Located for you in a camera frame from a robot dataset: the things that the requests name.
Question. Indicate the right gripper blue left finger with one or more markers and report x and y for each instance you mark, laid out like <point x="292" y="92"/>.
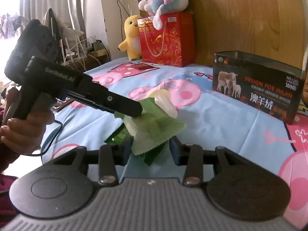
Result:
<point x="125" y="150"/>

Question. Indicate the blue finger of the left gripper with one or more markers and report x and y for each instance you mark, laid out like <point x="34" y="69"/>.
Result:
<point x="130" y="107"/>

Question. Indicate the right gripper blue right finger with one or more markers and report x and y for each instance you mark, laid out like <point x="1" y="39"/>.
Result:
<point x="179" y="151"/>

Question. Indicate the dark green candy packet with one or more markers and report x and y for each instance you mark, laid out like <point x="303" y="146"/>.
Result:
<point x="142" y="148"/>

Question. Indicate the light green snack packet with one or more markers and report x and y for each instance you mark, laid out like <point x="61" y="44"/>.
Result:
<point x="153" y="124"/>

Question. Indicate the white jelly cup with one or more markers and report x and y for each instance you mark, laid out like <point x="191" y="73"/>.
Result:
<point x="163" y="100"/>

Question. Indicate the person's left hand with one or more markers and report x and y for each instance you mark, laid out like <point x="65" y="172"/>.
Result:
<point x="24" y="136"/>

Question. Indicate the peppa pig bed sheet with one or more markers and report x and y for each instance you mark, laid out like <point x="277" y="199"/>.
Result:
<point x="212" y="119"/>

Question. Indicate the small red envelope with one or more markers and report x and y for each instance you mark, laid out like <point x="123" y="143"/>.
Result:
<point x="142" y="66"/>

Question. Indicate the yellow duck plush toy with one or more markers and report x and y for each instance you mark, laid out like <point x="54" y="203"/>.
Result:
<point x="131" y="44"/>

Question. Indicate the red gift bag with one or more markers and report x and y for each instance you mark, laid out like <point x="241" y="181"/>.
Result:
<point x="172" y="45"/>

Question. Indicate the black open cardboard box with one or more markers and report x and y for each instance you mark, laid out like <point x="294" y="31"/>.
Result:
<point x="265" y="84"/>

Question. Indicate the pink blue plush toy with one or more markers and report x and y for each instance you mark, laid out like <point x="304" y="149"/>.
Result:
<point x="156" y="8"/>

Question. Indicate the brown wooden headboard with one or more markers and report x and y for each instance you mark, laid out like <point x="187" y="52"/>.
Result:
<point x="270" y="28"/>

